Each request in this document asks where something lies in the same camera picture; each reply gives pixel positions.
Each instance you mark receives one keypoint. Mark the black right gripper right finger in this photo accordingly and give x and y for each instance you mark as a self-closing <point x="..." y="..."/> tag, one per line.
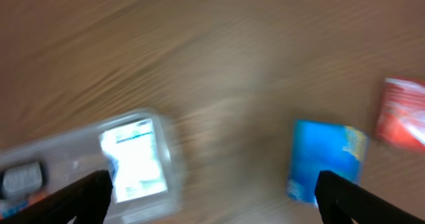
<point x="342" y="202"/>

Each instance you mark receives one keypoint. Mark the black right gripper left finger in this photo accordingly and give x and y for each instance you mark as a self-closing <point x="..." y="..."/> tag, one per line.
<point x="84" y="201"/>

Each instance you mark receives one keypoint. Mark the white Hansaplast plaster box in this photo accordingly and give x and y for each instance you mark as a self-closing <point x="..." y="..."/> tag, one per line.
<point x="136" y="168"/>

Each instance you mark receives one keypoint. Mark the black bottle white cap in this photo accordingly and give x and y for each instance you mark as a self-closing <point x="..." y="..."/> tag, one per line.
<point x="22" y="180"/>

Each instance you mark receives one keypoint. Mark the orange Redoxon tube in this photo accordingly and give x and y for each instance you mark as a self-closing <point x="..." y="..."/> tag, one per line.
<point x="14" y="206"/>

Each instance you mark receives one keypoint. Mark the clear plastic container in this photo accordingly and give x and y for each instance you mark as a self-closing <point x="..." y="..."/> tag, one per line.
<point x="72" y="156"/>

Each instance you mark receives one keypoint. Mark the blue medicine box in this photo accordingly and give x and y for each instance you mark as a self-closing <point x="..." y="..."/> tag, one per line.
<point x="320" y="146"/>

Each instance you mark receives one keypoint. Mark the red medicine box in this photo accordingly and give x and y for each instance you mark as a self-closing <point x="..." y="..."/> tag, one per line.
<point x="401" y="117"/>

